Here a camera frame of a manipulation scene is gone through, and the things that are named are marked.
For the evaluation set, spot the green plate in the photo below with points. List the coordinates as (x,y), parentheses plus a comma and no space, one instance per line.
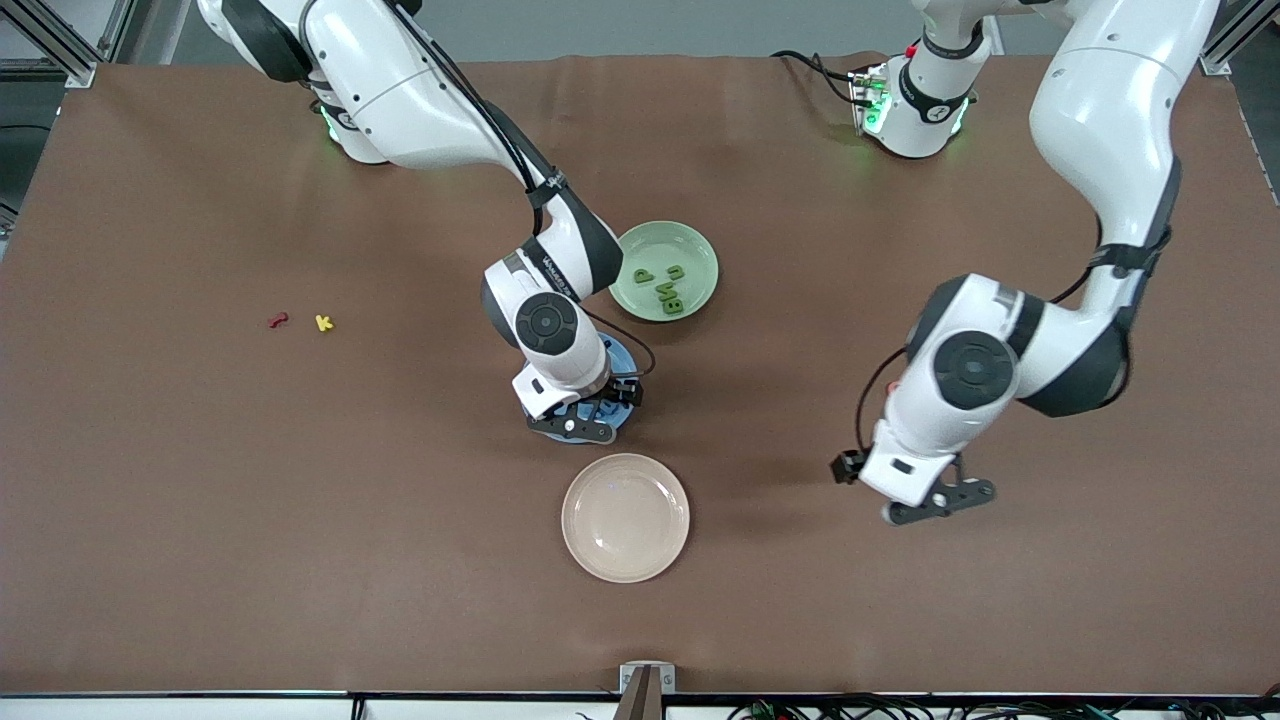
(695,250)

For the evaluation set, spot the green foam letter P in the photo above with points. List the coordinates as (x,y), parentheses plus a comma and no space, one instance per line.
(639,277)

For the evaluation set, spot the table cover sheet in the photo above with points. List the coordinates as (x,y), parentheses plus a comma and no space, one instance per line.
(300,600)

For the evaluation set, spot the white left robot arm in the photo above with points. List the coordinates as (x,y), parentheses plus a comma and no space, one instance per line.
(1110,120)

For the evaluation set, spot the blue plate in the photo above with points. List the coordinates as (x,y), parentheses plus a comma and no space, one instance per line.
(622,360)

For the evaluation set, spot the grey camera pole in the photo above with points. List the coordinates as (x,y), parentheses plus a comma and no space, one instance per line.
(642,705)

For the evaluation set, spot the green foam letter B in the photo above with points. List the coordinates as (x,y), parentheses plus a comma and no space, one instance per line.
(674,305)

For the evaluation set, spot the beige plate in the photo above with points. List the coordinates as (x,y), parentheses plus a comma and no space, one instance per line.
(625,518)

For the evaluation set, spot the metal clamp bracket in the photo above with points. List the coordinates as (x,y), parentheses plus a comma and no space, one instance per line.
(668,678)

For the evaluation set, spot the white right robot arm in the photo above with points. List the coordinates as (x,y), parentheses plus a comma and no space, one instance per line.
(400,90)

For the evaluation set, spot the aluminium frame post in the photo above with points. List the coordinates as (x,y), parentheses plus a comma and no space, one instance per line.
(75,70)
(1222,55)

